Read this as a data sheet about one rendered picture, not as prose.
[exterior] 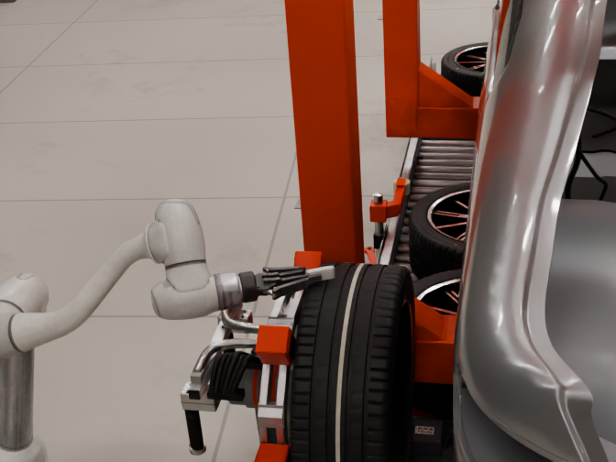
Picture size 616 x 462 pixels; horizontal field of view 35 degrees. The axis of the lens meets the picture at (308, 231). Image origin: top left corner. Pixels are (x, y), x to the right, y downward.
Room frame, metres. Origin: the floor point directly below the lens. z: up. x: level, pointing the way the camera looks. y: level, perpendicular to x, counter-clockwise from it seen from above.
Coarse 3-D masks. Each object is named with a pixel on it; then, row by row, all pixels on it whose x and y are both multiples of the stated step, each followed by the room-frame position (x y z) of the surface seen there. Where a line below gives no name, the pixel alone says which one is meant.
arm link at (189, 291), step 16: (176, 272) 1.96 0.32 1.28; (192, 272) 1.96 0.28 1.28; (208, 272) 1.99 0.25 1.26; (160, 288) 1.95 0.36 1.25; (176, 288) 1.94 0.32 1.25; (192, 288) 1.94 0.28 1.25; (208, 288) 1.95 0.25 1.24; (160, 304) 1.92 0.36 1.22; (176, 304) 1.92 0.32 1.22; (192, 304) 1.92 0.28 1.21; (208, 304) 1.93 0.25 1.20
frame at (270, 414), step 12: (288, 300) 2.10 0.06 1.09; (300, 300) 2.05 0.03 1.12; (276, 312) 2.00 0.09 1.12; (300, 312) 2.04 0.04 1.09; (276, 324) 1.95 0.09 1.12; (288, 324) 1.94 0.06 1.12; (264, 372) 1.87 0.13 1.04; (288, 372) 1.88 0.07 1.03; (264, 384) 1.85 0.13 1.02; (288, 384) 1.87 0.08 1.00; (264, 396) 1.83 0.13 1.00; (264, 408) 1.81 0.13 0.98; (276, 408) 1.81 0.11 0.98; (264, 420) 1.80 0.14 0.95; (276, 420) 1.79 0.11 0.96; (264, 432) 1.80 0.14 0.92; (276, 432) 1.79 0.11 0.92; (288, 444) 1.82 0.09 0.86
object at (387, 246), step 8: (408, 144) 4.59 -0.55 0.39; (416, 144) 4.60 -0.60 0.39; (408, 152) 4.49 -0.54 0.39; (416, 152) 4.68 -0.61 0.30; (408, 160) 4.39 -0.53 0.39; (416, 160) 4.54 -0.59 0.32; (408, 168) 4.31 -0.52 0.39; (400, 176) 4.22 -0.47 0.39; (408, 176) 4.21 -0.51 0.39; (400, 216) 3.91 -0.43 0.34; (392, 224) 3.75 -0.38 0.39; (400, 224) 3.91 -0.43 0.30; (392, 232) 3.67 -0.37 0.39; (384, 240) 3.60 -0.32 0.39; (392, 240) 3.60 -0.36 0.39; (384, 248) 3.53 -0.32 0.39; (392, 248) 3.62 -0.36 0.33; (384, 256) 3.47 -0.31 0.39; (392, 256) 3.62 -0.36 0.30
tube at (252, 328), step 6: (222, 312) 2.19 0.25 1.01; (228, 312) 2.19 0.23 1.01; (222, 318) 2.16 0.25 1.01; (228, 318) 2.15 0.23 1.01; (228, 324) 2.13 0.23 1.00; (234, 324) 2.13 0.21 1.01; (240, 324) 2.12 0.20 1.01; (246, 324) 2.12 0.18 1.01; (252, 324) 2.11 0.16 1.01; (258, 324) 2.11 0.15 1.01; (240, 330) 2.11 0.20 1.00; (246, 330) 2.11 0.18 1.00; (252, 330) 2.10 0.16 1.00
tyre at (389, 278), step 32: (320, 288) 2.01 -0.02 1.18; (384, 288) 1.98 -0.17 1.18; (320, 320) 1.91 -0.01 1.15; (352, 320) 1.89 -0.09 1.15; (384, 320) 1.88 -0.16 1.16; (320, 352) 1.83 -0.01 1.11; (352, 352) 1.83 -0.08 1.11; (384, 352) 1.81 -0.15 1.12; (320, 384) 1.78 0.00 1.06; (352, 384) 1.77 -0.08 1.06; (384, 384) 1.75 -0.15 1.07; (320, 416) 1.74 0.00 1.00; (352, 416) 1.73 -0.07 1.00; (384, 416) 1.72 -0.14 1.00; (320, 448) 1.72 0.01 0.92; (352, 448) 1.70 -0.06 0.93; (384, 448) 1.69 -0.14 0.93
